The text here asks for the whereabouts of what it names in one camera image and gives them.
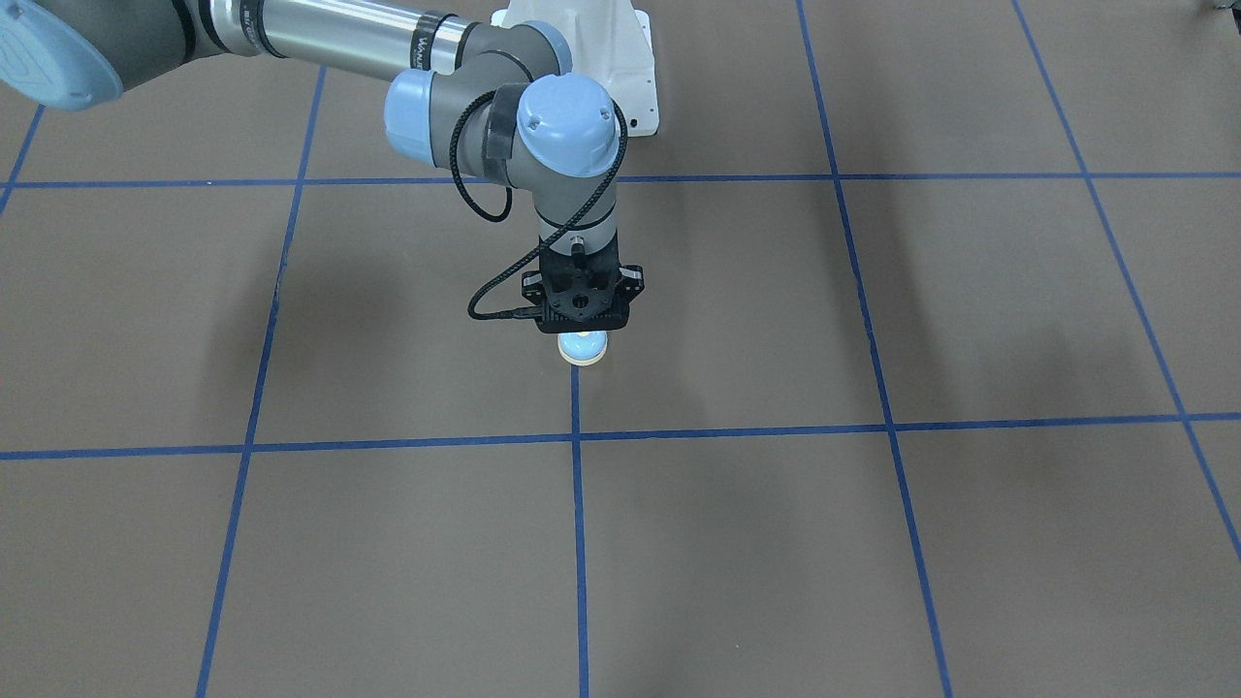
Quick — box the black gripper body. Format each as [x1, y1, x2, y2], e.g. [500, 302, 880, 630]
[539, 236, 621, 288]

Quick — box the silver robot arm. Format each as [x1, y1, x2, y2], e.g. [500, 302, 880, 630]
[2, 1, 647, 322]

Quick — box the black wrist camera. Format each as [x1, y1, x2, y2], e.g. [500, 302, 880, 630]
[522, 265, 647, 334]

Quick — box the black camera cable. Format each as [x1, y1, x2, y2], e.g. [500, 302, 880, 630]
[450, 89, 629, 323]

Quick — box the white camera stand pedestal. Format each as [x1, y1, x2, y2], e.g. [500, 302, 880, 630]
[491, 1, 660, 137]

